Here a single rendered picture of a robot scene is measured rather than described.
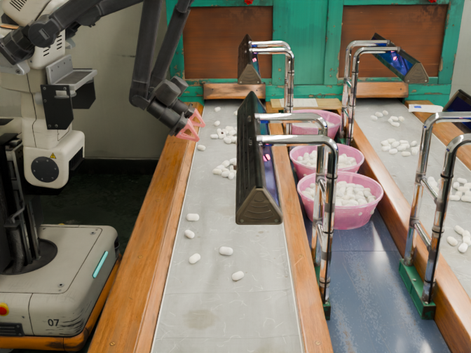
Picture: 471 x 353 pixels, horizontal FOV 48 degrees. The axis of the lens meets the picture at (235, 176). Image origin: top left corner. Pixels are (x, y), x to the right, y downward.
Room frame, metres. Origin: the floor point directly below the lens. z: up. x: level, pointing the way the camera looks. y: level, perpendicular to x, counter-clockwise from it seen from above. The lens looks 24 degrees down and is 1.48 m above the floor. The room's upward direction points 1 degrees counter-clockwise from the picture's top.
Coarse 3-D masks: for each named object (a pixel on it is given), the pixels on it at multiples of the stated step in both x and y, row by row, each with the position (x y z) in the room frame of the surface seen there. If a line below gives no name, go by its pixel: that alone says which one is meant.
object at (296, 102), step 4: (280, 100) 2.50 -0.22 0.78; (296, 100) 2.49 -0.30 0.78; (300, 100) 2.49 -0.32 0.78; (304, 100) 2.49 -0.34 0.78; (308, 100) 2.49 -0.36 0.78; (312, 100) 2.49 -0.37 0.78; (296, 104) 2.42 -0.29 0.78; (300, 104) 2.42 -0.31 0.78; (304, 104) 2.42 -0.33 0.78; (308, 104) 2.42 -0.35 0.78; (312, 104) 2.42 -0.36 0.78; (316, 104) 2.42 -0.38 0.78
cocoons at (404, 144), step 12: (396, 120) 2.27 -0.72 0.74; (384, 144) 1.94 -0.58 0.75; (396, 144) 1.95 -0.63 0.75; (408, 144) 1.93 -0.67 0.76; (432, 180) 1.60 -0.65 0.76; (456, 192) 1.51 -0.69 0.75; (468, 192) 1.50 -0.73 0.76; (456, 228) 1.28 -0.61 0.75; (456, 240) 1.22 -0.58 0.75; (468, 240) 1.21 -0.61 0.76
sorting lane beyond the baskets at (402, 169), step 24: (360, 120) 2.29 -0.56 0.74; (384, 120) 2.28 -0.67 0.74; (408, 120) 2.28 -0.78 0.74; (432, 144) 1.97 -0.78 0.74; (408, 168) 1.74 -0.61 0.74; (432, 168) 1.74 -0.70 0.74; (456, 168) 1.73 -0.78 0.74; (408, 192) 1.54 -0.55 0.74; (432, 216) 1.38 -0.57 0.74; (456, 216) 1.37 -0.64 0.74; (456, 264) 1.13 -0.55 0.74
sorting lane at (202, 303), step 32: (224, 128) 2.20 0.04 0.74; (224, 160) 1.83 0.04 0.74; (192, 192) 1.56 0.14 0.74; (224, 192) 1.56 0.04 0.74; (192, 224) 1.35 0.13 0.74; (224, 224) 1.34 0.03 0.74; (224, 256) 1.17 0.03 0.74; (256, 256) 1.17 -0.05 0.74; (192, 288) 1.04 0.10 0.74; (224, 288) 1.04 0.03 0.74; (256, 288) 1.04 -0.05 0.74; (288, 288) 1.03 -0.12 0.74; (160, 320) 0.92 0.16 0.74; (192, 320) 0.92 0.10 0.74; (224, 320) 0.92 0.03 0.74; (256, 320) 0.92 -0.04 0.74; (288, 320) 0.92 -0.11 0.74; (160, 352) 0.82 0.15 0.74; (192, 352) 0.82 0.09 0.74; (224, 352) 0.82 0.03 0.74; (256, 352) 0.82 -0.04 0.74; (288, 352) 0.82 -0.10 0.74
